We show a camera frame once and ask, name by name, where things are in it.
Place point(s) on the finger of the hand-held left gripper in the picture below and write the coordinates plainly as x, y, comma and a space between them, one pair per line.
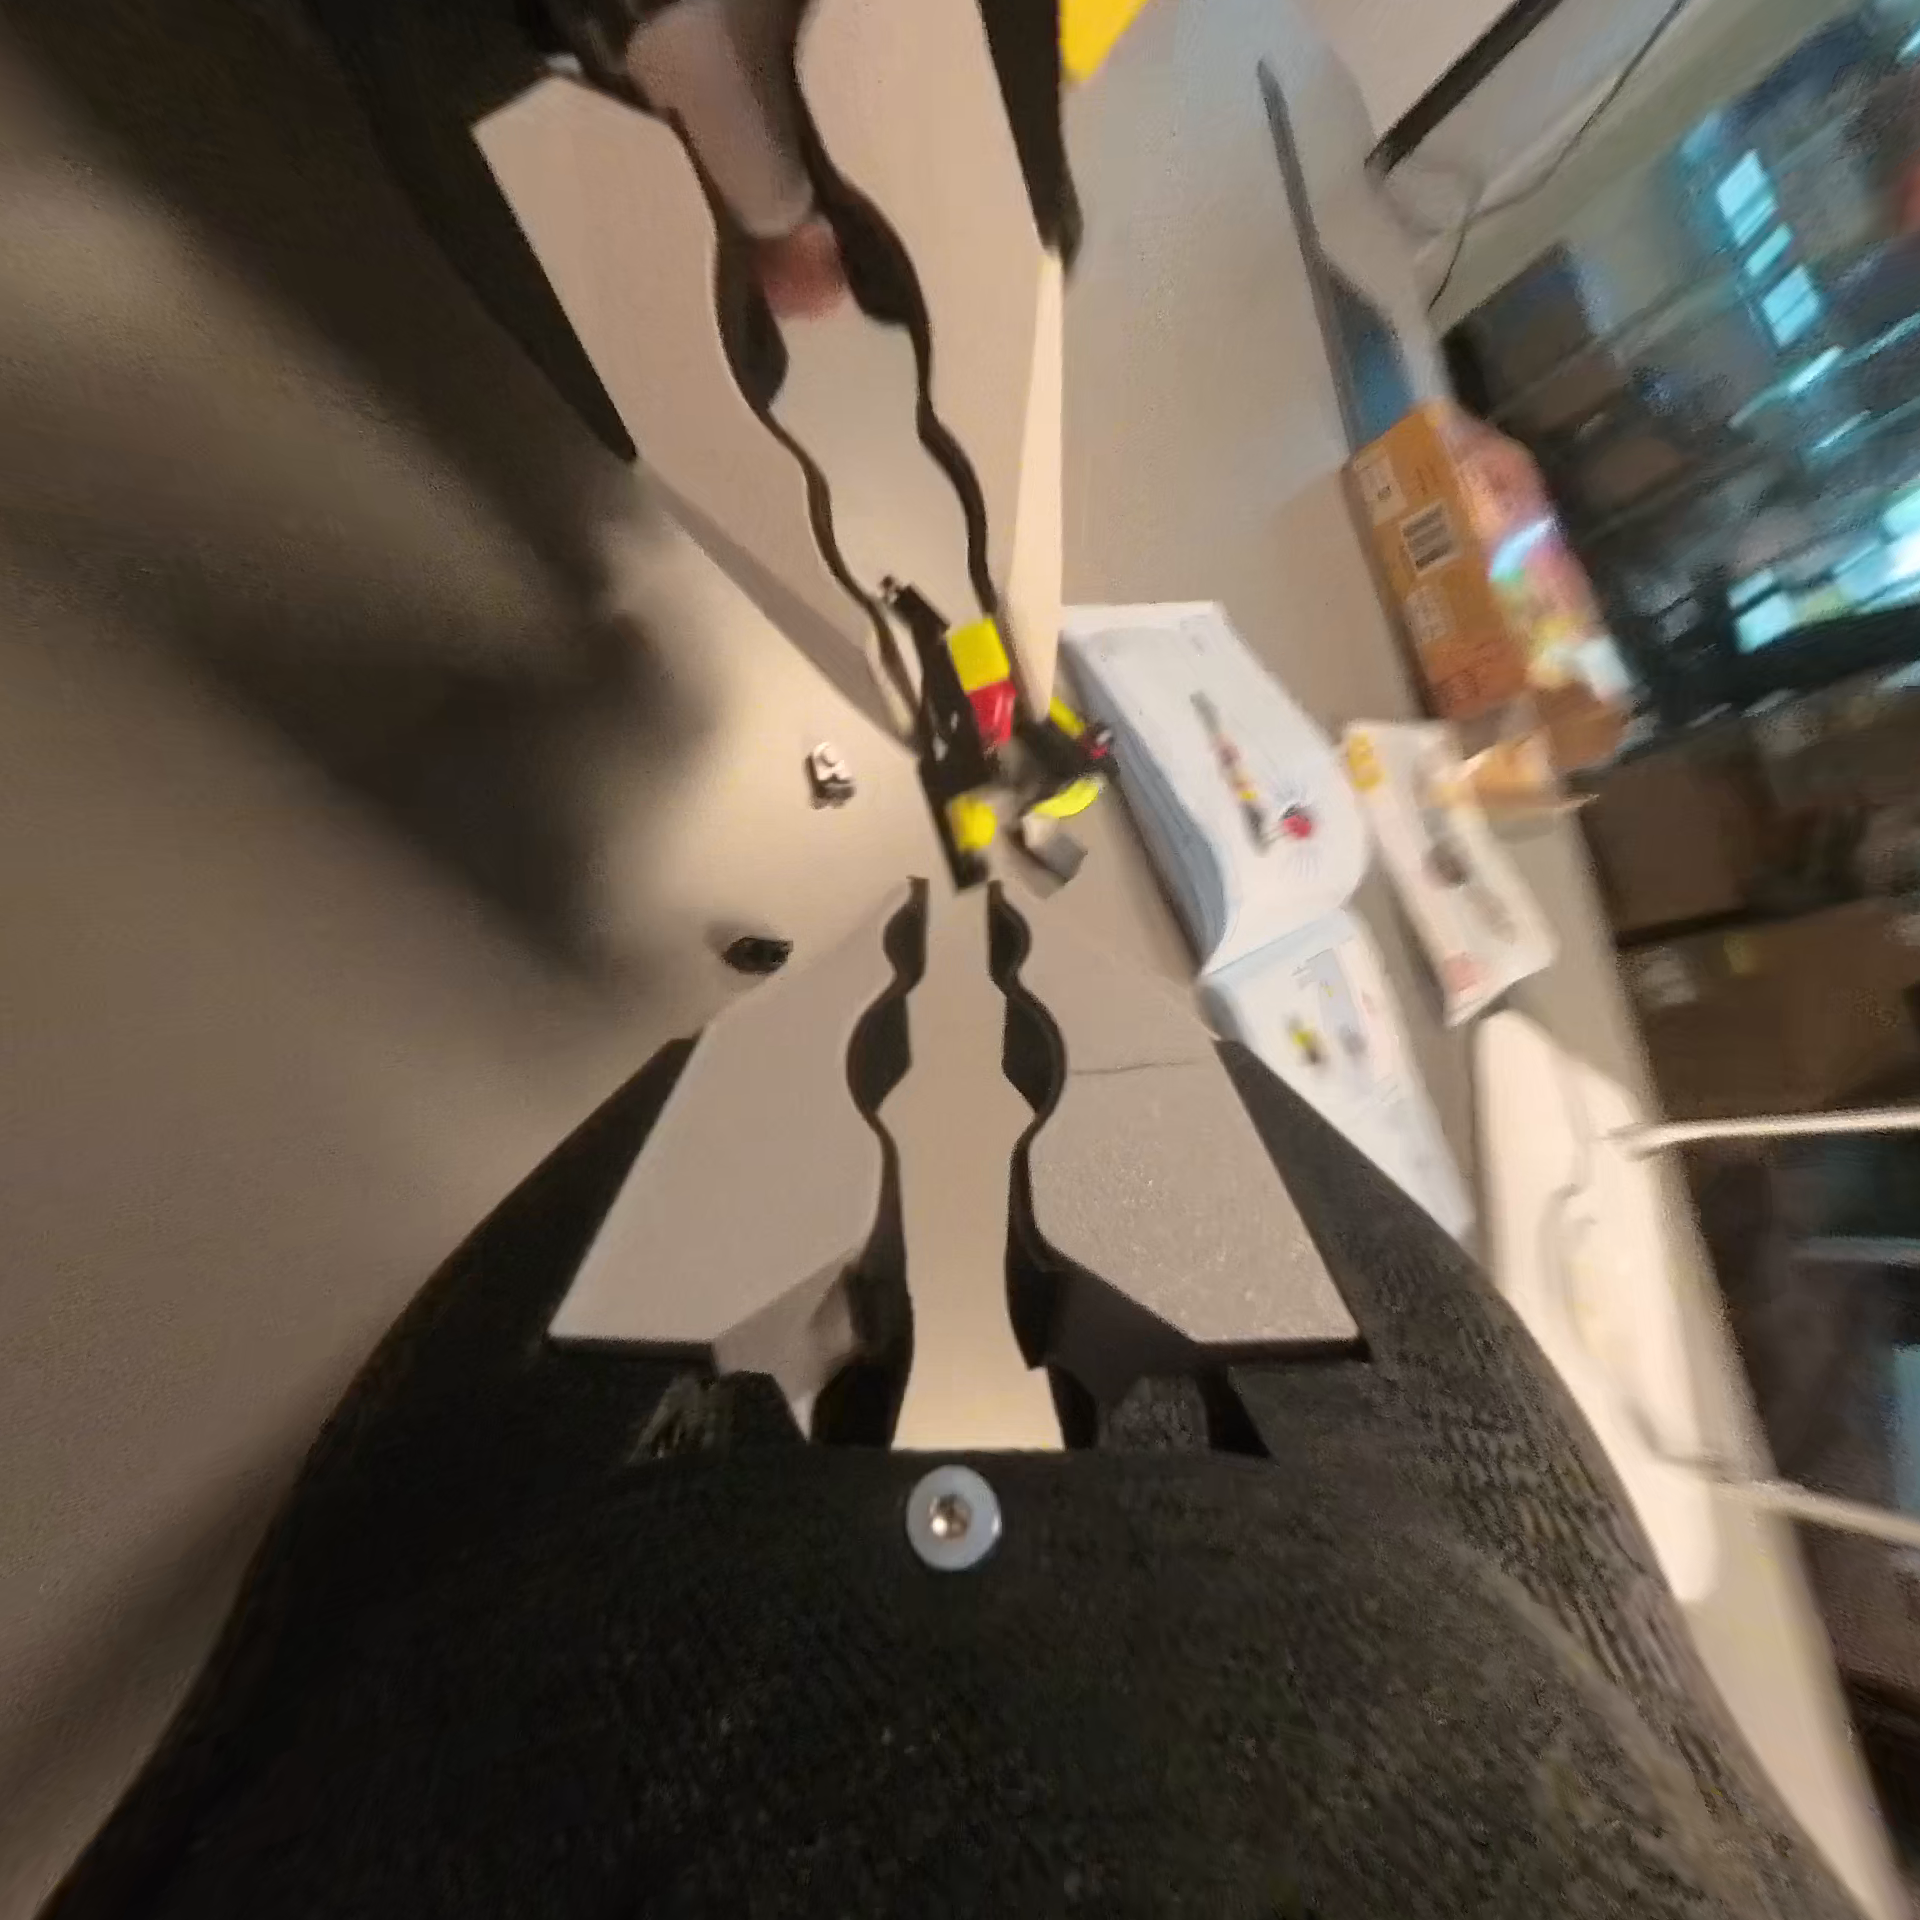
960, 226
629, 300

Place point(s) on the lego instruction booklet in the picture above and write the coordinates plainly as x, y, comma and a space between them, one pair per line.
1200, 750

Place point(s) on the black lego assembly yellow claws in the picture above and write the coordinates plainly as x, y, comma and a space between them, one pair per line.
1068, 781

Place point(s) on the person's left hand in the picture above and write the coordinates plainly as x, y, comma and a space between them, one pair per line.
802, 277

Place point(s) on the orange cardboard box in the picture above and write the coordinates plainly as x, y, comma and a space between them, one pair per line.
1441, 557

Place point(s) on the white rounded board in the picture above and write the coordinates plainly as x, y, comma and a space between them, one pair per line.
1516, 1142

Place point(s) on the black red yellow lego assembly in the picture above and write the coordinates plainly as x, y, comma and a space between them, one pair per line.
975, 661

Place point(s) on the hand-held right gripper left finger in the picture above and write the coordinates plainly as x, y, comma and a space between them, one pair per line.
721, 1202

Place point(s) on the printed paper leaflet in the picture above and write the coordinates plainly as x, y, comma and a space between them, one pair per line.
1463, 901

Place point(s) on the small black lego piece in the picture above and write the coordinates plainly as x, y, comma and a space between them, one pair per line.
831, 777
757, 955

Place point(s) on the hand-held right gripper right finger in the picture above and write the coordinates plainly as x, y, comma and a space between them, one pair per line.
1184, 1202

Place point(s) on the black flat lego piece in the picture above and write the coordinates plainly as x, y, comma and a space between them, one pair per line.
1055, 859

